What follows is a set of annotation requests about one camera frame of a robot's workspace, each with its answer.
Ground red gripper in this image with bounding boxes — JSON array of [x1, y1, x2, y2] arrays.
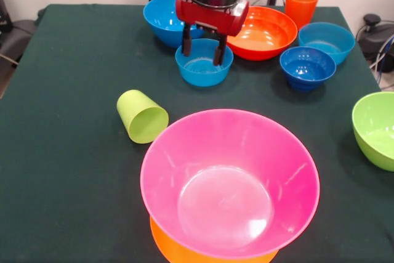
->
[[175, 0, 250, 67]]

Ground large pink bowl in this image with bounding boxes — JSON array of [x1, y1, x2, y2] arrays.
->
[[140, 108, 321, 260]]

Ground large light orange bowl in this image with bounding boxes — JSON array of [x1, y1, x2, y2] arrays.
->
[[150, 215, 279, 263]]

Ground small light blue bowl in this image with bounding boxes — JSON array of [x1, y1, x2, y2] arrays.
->
[[175, 38, 234, 87], [297, 22, 356, 66]]

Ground medium blue bowl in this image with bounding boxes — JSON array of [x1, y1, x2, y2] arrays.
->
[[142, 0, 210, 49]]

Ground shallow red-orange bowl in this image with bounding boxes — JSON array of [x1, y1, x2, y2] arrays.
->
[[226, 6, 299, 62]]

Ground light green cup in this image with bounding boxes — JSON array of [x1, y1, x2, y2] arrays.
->
[[116, 89, 170, 145]]

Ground red-orange cup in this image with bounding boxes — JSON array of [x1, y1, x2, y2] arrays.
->
[[284, 0, 320, 31]]

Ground small dark blue bowl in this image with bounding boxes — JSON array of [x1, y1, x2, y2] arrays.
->
[[279, 46, 337, 93]]

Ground dark green tablecloth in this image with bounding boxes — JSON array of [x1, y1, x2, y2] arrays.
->
[[0, 3, 394, 263]]

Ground dark grey chair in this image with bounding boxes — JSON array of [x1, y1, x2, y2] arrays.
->
[[0, 18, 39, 60]]

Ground light green bowl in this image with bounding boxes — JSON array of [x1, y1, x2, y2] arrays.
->
[[352, 91, 394, 172]]

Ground tangle of floor cables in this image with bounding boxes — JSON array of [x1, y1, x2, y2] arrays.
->
[[369, 35, 394, 75]]

